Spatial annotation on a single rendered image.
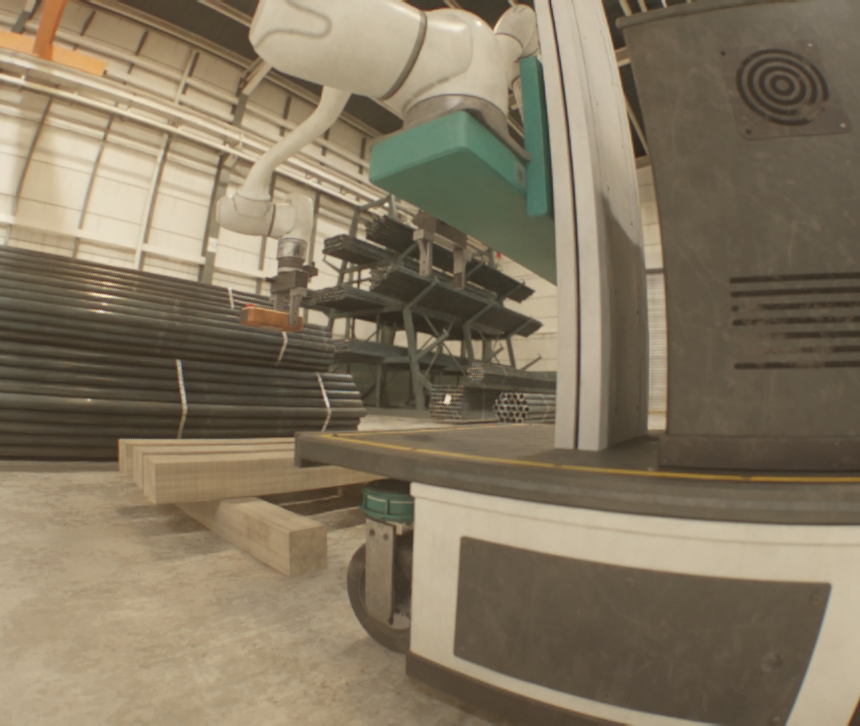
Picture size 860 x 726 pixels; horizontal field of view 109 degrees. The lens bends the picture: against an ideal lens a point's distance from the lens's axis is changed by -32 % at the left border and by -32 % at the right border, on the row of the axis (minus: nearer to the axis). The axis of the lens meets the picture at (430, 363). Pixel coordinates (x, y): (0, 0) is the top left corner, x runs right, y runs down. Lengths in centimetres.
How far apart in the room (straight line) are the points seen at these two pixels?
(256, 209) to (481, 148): 84
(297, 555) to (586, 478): 69
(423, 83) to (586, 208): 28
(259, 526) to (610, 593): 78
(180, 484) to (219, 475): 11
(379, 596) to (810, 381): 56
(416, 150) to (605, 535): 47
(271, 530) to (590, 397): 69
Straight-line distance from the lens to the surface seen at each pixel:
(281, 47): 63
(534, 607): 42
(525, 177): 67
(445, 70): 65
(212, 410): 225
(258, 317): 121
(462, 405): 630
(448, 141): 55
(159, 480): 110
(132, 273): 287
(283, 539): 94
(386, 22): 64
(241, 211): 129
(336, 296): 827
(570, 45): 78
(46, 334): 227
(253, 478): 120
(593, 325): 56
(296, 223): 132
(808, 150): 50
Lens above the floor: 38
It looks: 4 degrees up
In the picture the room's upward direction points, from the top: 2 degrees clockwise
